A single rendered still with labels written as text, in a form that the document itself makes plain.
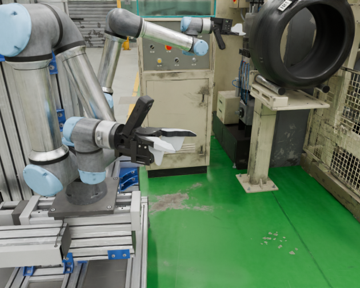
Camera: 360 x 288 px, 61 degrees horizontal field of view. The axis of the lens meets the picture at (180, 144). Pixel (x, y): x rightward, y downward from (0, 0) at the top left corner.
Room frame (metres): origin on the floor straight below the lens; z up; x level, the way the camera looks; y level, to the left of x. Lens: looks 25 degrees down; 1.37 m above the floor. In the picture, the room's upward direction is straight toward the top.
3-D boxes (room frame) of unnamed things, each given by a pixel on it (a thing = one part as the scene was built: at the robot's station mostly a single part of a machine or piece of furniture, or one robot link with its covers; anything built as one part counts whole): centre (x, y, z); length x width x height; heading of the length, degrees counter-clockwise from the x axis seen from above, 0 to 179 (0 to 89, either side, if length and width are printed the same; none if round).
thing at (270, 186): (2.16, -0.64, 0.02); 0.27 x 0.27 x 0.04; 9
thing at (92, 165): (0.79, 0.25, 0.94); 0.11 x 0.08 x 0.11; 159
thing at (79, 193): (0.96, 0.35, 0.77); 0.15 x 0.15 x 0.10
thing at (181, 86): (2.46, 0.05, 0.63); 0.56 x 0.41 x 1.27; 99
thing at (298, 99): (1.92, -0.70, 0.80); 0.37 x 0.36 x 0.02; 99
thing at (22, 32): (0.83, 0.40, 1.09); 0.15 x 0.12 x 0.55; 159
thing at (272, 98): (1.89, -0.56, 0.83); 0.36 x 0.09 x 0.06; 9
